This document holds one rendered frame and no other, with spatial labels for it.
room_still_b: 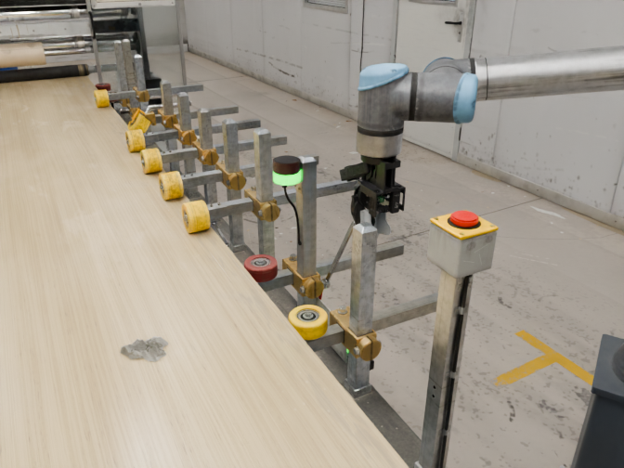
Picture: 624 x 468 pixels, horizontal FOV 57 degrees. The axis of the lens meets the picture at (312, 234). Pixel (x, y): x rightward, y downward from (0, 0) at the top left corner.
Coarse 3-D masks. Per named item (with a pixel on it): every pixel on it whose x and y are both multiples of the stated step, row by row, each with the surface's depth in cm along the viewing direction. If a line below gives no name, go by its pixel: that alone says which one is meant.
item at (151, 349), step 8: (128, 344) 107; (136, 344) 107; (144, 344) 107; (152, 344) 106; (160, 344) 108; (120, 352) 107; (128, 352) 106; (136, 352) 105; (144, 352) 105; (152, 352) 105; (160, 352) 106; (152, 360) 105
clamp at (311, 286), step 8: (288, 264) 143; (296, 264) 143; (296, 272) 139; (296, 280) 140; (304, 280) 137; (312, 280) 136; (320, 280) 138; (296, 288) 141; (304, 288) 136; (312, 288) 136; (320, 288) 138; (312, 296) 137
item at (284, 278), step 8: (384, 248) 153; (392, 248) 153; (400, 248) 154; (344, 256) 149; (376, 256) 151; (384, 256) 153; (392, 256) 154; (320, 264) 145; (328, 264) 145; (344, 264) 147; (280, 272) 141; (288, 272) 141; (320, 272) 145; (328, 272) 146; (272, 280) 138; (280, 280) 140; (288, 280) 141; (264, 288) 138; (272, 288) 139
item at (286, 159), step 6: (282, 156) 126; (288, 156) 126; (294, 156) 126; (282, 162) 122; (288, 162) 122; (294, 162) 122; (294, 174) 123; (282, 186) 126; (294, 186) 129; (300, 186) 127; (300, 192) 128; (288, 198) 128; (294, 210) 130; (300, 240) 134
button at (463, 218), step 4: (456, 212) 84; (460, 212) 84; (464, 212) 84; (468, 212) 84; (452, 216) 83; (456, 216) 82; (460, 216) 82; (464, 216) 82; (468, 216) 82; (472, 216) 82; (476, 216) 82; (452, 220) 82; (456, 220) 82; (460, 220) 81; (464, 220) 81; (468, 220) 81; (472, 220) 81; (476, 220) 82; (456, 224) 82; (460, 224) 81; (464, 224) 81; (468, 224) 81; (472, 224) 81
